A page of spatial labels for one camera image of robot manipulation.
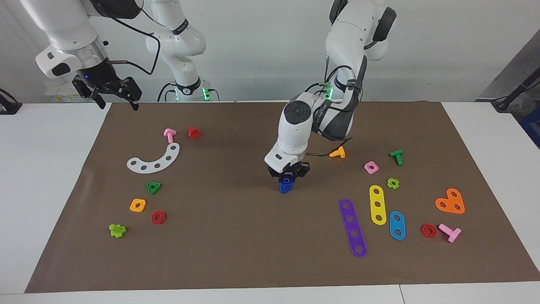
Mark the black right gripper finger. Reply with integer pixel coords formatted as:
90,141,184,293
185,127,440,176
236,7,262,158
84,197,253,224
73,78,106,109
120,77,142,111

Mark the brown table mat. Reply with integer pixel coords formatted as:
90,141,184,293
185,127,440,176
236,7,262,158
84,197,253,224
24,100,540,293

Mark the purple four-hole plastic plate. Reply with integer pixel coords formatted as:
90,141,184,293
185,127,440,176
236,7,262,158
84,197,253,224
339,198,367,258

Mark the white curved five-hole plate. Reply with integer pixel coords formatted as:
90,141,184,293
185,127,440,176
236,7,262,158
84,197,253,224
127,143,181,174

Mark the yellow three-hole plastic plate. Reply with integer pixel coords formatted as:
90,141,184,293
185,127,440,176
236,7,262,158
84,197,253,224
369,185,387,226

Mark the blue two-hole plastic plate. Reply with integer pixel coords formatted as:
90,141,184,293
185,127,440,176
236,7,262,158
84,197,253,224
389,211,406,241

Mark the orange three-hole plastic plate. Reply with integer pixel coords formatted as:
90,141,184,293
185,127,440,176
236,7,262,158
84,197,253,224
435,188,465,214

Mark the black stand pole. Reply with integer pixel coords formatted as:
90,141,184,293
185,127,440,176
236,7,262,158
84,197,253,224
491,68,540,112

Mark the blue crate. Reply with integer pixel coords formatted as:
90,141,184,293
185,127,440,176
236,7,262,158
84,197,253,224
520,108,540,149

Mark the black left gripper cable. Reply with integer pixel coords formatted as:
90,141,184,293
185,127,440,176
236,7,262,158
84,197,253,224
305,63,364,157

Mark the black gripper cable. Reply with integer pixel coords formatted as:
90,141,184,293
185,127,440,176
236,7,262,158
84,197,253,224
305,63,364,157
105,6,162,76

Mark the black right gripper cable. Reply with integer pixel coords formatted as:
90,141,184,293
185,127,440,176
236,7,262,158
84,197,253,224
105,6,162,76

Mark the black clamp mount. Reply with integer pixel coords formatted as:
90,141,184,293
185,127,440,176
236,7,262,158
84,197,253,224
0,88,22,115

